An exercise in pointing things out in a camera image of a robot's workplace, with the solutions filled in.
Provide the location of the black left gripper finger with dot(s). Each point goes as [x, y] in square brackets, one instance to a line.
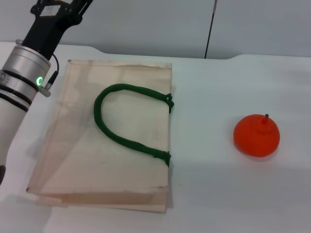
[83, 5]

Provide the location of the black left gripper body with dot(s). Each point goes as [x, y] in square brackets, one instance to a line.
[46, 31]

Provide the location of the white and silver left arm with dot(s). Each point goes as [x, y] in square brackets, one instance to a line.
[14, 80]

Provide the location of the orange with dark stem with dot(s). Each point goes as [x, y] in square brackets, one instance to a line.
[255, 138]

